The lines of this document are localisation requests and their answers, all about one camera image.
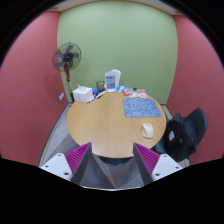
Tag orange snack packet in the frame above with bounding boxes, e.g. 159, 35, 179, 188
122, 88, 133, 96

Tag white plastic jug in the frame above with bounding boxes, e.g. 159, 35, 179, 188
105, 69, 121, 92

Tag black backpack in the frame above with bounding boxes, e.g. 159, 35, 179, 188
163, 114, 197, 162

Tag black office chair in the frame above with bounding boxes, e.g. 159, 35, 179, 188
153, 108, 207, 154

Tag white tissue box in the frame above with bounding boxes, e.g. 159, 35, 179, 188
73, 86, 93, 103

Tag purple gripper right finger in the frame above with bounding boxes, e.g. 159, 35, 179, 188
133, 143, 182, 185

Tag marker pens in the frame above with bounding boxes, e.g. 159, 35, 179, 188
87, 90, 106, 103

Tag dark pen cup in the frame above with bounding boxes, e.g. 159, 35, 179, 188
96, 81, 105, 92

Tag white computer mouse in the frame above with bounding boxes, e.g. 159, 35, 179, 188
142, 123, 154, 138

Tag dark standing fan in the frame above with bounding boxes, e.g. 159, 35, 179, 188
52, 42, 81, 101

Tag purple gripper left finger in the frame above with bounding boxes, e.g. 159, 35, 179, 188
41, 143, 92, 181

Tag white wall socket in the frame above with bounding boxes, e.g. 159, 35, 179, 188
59, 92, 64, 100

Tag blue patterned mouse pad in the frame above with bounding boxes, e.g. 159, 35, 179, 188
123, 98, 162, 118

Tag round wooden table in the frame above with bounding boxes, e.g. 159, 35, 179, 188
67, 92, 166, 158

